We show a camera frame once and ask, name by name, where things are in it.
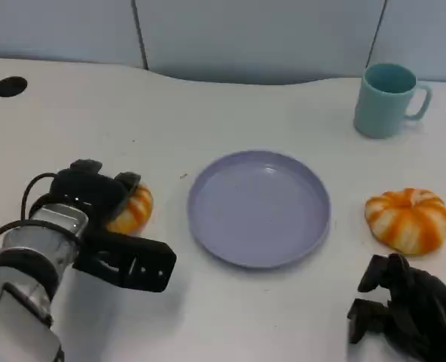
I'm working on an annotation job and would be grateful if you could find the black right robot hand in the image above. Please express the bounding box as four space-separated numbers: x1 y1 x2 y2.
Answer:
346 253 446 362

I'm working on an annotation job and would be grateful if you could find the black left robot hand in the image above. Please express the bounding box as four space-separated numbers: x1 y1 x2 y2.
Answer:
50 158 141 227

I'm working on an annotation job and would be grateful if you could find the orange white toy bread roll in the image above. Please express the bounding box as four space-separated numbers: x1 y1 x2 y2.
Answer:
105 183 154 235
365 187 446 257

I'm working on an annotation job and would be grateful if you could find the grey partition panel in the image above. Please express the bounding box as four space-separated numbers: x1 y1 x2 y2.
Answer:
369 0 446 83
134 0 386 85
0 0 148 70

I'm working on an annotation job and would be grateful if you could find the lilac plate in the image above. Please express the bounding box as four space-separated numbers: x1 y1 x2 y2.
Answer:
187 149 331 269

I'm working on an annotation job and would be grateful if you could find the pale green mug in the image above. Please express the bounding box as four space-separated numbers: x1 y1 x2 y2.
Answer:
353 63 433 140

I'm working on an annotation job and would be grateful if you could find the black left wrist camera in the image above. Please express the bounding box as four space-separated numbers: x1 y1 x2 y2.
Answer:
72 225 178 293

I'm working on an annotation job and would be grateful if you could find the black table cable hole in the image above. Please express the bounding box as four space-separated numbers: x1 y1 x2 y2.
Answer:
0 76 28 98

